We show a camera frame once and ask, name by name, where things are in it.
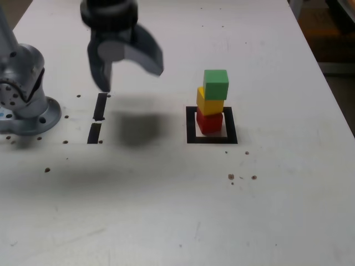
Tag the yellow cube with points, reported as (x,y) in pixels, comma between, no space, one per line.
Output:
(210,106)

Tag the black tape strip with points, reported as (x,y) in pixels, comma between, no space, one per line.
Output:
(100,108)

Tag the red cube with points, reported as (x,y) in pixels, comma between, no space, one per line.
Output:
(209,124)

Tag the green cube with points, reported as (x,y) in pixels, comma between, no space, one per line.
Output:
(216,84)

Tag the black tape square outline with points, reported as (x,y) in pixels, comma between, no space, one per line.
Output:
(210,139)

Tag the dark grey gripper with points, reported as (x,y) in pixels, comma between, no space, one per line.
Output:
(111,34)

